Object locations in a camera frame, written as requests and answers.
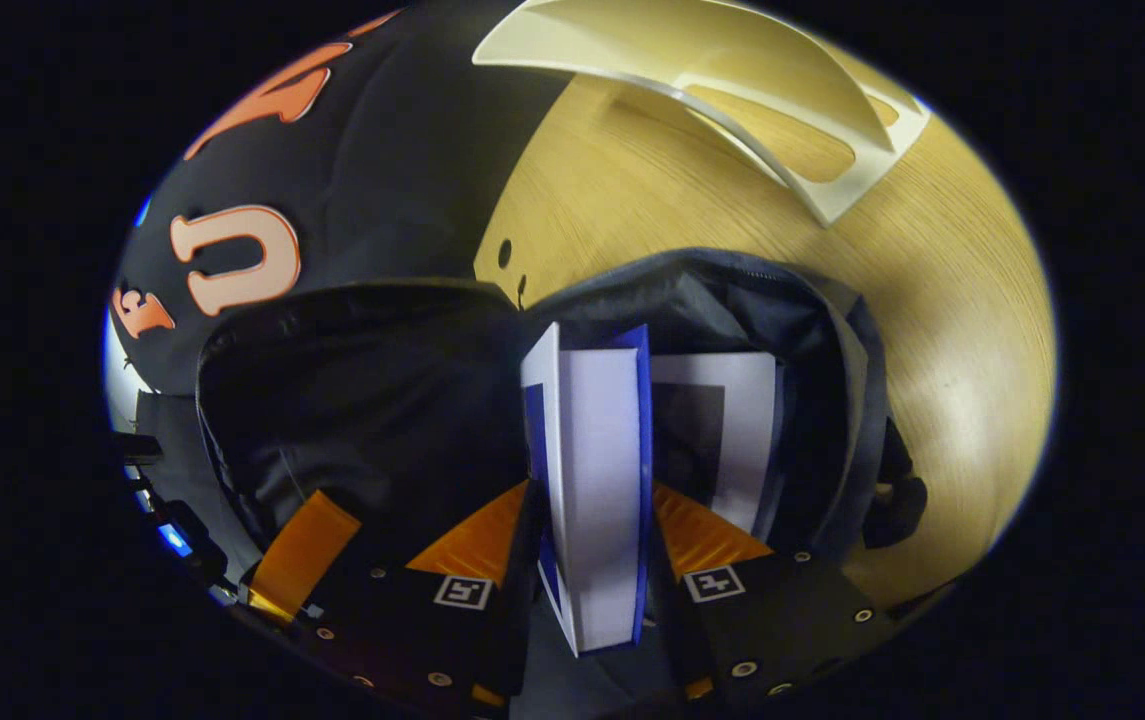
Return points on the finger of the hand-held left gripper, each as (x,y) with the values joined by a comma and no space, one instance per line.
(302,550)

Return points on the white photo cover book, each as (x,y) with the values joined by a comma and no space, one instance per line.
(747,430)

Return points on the grey schoolbag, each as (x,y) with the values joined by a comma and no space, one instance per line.
(732,300)

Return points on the white bookshelf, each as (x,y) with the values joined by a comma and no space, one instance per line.
(732,50)

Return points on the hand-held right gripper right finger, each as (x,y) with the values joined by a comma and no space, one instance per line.
(672,610)

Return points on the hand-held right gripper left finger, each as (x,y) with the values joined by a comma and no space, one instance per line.
(524,600)

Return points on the blue cover book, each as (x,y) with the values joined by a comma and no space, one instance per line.
(602,480)

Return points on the black backdrop cloth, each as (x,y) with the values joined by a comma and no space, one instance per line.
(382,150)

